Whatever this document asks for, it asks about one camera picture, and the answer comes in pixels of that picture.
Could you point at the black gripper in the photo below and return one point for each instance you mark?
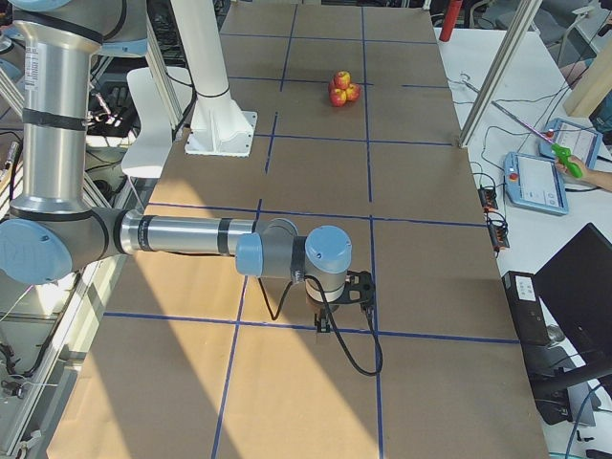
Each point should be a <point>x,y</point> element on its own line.
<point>321,309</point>

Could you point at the person's hand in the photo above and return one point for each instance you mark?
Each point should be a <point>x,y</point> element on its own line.
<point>574,168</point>

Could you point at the orange black power strip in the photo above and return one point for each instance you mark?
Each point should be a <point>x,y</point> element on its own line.
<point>487,197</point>
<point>498,235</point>

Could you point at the black computer box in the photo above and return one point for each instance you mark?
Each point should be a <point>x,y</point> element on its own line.
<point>526,309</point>

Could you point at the brown paper table cover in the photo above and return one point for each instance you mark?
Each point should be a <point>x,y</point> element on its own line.
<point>194,360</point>

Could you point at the white chair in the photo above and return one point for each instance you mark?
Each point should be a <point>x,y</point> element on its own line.
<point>147,155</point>

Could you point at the blue teach pendant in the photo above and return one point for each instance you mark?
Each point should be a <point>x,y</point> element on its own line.
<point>584,142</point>
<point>533,182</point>

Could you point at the black laptop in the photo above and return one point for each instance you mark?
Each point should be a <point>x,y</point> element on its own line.
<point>575,286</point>

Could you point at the green grabber tool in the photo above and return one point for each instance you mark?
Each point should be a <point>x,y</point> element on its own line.
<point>561,152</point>

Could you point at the red cylinder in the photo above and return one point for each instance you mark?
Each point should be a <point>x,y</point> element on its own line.
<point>450,19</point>

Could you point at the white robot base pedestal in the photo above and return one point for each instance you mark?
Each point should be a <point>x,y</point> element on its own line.
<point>219,127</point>

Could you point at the aluminium frame post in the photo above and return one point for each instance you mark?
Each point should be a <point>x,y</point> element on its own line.
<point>523,17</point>

